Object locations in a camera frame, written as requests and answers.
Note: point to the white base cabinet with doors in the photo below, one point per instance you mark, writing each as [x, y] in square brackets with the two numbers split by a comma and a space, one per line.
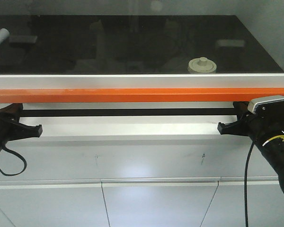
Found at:
[125, 172]

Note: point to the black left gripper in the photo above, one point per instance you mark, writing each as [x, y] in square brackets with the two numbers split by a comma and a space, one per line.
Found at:
[11, 129]

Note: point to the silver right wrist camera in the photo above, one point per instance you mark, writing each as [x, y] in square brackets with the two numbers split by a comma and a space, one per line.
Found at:
[255, 104]

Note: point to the glass jar with beige lid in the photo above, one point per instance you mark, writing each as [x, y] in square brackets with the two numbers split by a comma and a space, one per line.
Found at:
[201, 65]

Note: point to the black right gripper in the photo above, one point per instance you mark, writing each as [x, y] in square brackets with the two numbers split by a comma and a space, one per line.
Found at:
[266, 126]

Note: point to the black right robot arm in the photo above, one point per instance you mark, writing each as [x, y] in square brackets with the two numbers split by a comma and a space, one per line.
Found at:
[274, 155]

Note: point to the fume hood sash orange handle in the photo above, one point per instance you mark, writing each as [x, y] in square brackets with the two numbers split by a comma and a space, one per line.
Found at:
[133, 59]

